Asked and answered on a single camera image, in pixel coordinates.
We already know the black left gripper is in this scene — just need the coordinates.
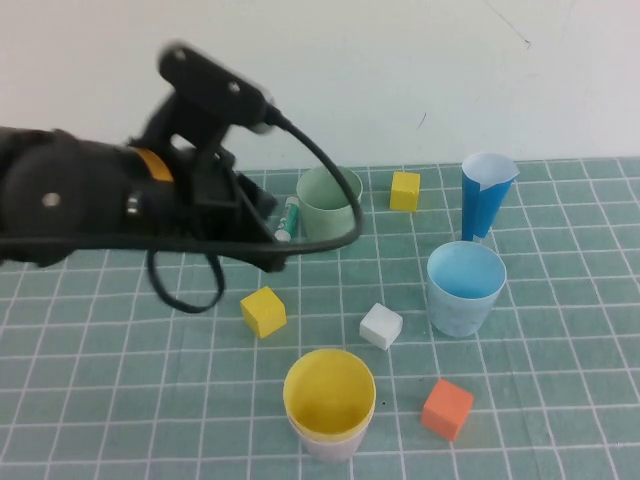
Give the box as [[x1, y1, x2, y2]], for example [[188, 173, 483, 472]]
[[149, 147, 289, 274]]

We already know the white foam cube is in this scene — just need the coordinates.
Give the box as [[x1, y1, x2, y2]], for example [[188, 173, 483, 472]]
[[359, 302, 404, 351]]

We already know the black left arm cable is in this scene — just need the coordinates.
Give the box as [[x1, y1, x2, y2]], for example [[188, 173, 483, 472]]
[[0, 107, 365, 315]]

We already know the orange foam cube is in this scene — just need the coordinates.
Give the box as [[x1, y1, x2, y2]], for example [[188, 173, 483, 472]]
[[420, 378, 475, 442]]

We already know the yellow plastic cup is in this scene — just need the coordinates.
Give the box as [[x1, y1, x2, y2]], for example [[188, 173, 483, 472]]
[[282, 348, 377, 442]]

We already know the teal grid tablecloth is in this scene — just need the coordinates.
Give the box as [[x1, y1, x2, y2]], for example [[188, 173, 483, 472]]
[[0, 157, 640, 480]]

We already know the pink plastic cup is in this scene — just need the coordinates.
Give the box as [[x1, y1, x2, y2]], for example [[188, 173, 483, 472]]
[[287, 413, 372, 463]]

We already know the green plastic cup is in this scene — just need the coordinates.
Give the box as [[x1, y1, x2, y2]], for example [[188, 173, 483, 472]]
[[295, 166, 363, 242]]

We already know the blue paper cone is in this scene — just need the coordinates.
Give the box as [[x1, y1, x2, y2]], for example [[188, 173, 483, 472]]
[[460, 152, 519, 244]]

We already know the yellow foam cube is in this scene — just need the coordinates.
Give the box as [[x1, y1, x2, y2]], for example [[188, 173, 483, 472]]
[[389, 171, 421, 213], [240, 286, 288, 340]]

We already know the green white glue stick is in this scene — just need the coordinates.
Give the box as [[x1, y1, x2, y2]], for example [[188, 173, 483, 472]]
[[273, 195, 300, 244]]

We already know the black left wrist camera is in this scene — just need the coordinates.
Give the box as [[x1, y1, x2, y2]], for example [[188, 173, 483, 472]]
[[139, 38, 277, 207]]

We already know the light blue plastic cup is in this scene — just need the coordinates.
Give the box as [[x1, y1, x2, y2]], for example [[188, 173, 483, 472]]
[[426, 241, 507, 338]]

